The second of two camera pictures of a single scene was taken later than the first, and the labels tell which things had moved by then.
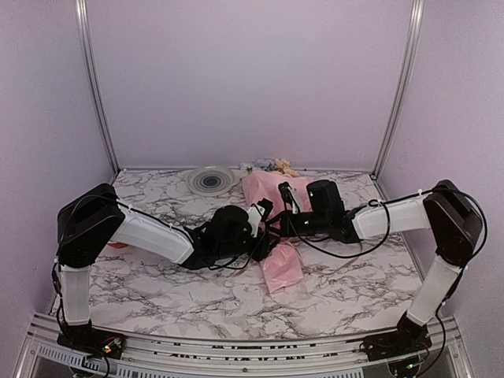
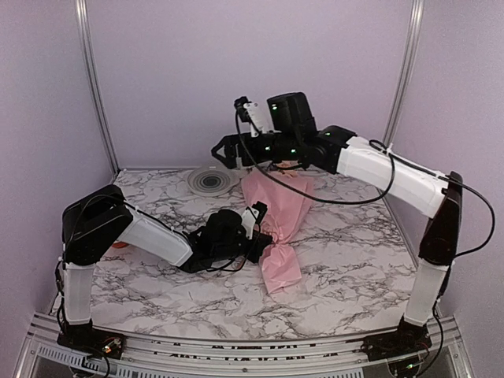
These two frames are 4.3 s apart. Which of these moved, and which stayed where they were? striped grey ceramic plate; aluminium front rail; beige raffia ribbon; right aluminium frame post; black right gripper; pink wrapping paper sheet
Moved: black right gripper; beige raffia ribbon
Stayed: striped grey ceramic plate; pink wrapping paper sheet; aluminium front rail; right aluminium frame post
